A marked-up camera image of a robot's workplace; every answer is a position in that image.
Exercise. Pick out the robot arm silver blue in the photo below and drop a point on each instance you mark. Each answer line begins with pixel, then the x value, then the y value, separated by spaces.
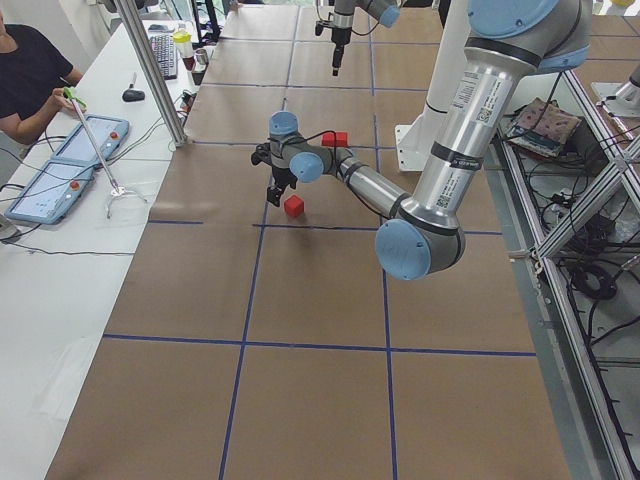
pixel 502 42
pixel 384 12

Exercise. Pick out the teach pendant near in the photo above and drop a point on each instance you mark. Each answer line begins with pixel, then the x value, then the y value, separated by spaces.
pixel 49 196

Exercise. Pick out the yellow lid bottle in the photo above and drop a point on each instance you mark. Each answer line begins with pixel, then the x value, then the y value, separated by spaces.
pixel 182 41

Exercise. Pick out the aluminium frame post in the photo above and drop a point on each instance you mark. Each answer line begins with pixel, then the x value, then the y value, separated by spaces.
pixel 133 24

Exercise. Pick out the reacher grabber stick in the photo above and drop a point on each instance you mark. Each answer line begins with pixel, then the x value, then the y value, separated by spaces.
pixel 117 191

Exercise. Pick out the teach pendant far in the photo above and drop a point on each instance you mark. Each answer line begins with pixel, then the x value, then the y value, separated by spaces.
pixel 77 148

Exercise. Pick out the teach pendant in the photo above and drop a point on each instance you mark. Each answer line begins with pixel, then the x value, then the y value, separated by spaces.
pixel 49 196
pixel 77 148

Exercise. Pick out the black keyboard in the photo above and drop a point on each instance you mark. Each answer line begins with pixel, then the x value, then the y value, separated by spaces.
pixel 164 50

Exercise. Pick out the person in black shirt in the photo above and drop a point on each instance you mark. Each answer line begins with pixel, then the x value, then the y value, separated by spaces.
pixel 33 75

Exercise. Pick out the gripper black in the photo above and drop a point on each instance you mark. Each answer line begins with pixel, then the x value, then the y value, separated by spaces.
pixel 281 177
pixel 338 40

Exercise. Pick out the red block picked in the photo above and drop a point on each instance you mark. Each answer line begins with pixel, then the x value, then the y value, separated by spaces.
pixel 341 139

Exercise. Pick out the white central pedestal column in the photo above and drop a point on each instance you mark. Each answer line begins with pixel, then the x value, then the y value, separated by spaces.
pixel 414 142

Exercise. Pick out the metal cup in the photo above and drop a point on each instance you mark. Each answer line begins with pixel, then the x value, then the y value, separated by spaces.
pixel 201 57

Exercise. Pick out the black computer mouse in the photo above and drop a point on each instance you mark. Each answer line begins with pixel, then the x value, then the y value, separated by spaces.
pixel 133 95

